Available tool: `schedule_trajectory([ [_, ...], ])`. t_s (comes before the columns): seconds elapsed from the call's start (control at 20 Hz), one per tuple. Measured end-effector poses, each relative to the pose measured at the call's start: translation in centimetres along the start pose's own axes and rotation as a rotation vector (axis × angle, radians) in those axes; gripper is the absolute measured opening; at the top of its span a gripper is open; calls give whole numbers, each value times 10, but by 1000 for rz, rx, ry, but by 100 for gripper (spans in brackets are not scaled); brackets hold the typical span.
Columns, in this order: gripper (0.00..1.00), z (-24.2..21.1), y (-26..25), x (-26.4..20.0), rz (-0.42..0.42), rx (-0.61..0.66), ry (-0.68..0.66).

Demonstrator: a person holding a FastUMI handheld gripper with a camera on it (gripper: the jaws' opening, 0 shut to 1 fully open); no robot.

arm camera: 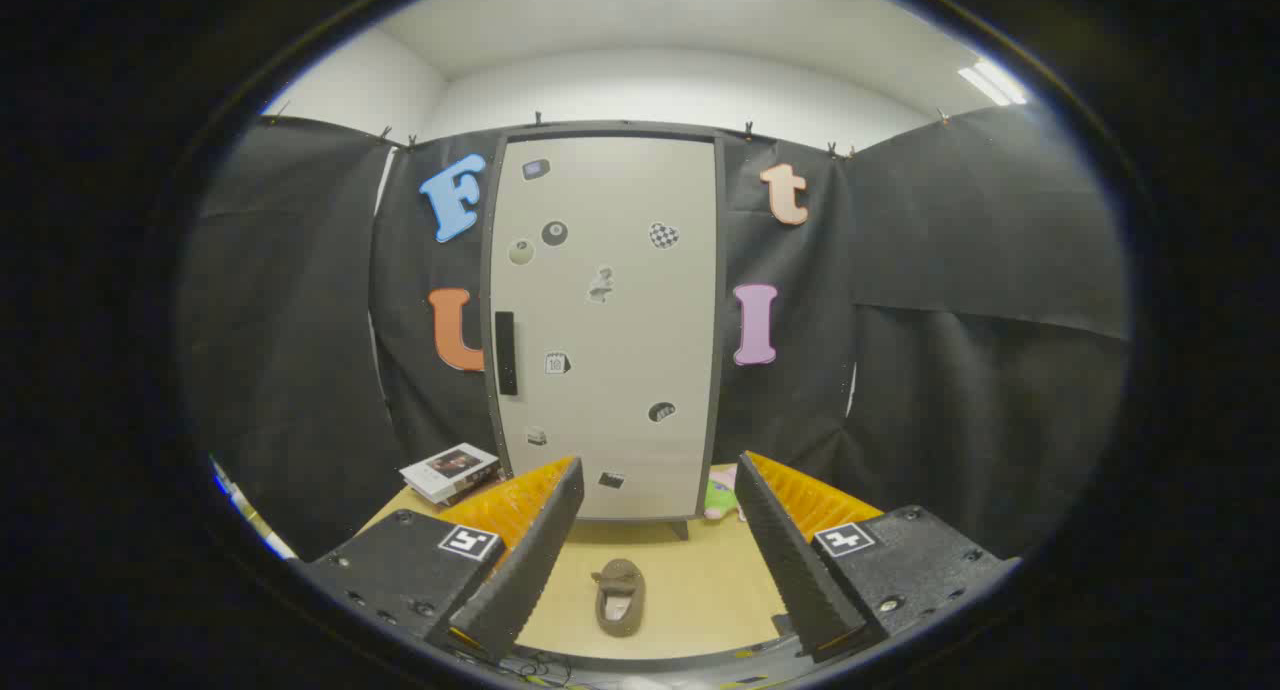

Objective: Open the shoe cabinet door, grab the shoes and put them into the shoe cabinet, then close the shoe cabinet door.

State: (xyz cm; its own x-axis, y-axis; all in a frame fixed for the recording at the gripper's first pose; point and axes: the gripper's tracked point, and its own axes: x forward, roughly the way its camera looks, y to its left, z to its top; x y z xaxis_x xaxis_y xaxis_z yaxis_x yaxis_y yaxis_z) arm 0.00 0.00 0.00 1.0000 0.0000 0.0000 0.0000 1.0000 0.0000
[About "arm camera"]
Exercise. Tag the small ceiling light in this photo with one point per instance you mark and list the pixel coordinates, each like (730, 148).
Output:
(992, 82)

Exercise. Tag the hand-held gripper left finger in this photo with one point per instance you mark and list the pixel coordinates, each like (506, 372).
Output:
(530, 570)

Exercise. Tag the brown fuzzy shoe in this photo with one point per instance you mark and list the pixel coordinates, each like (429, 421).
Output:
(620, 600)

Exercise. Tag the black backdrop cloth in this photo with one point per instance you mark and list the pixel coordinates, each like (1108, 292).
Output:
(950, 270)

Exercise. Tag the pink and green plush toy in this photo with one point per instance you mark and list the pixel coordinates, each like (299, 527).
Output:
(718, 497)

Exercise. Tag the grey shoe cabinet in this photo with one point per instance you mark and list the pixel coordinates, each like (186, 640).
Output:
(721, 270)

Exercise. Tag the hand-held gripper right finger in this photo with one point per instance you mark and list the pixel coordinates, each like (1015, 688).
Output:
(790, 570)

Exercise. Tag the blue and white clutter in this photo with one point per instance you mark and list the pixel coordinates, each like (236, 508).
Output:
(255, 520)

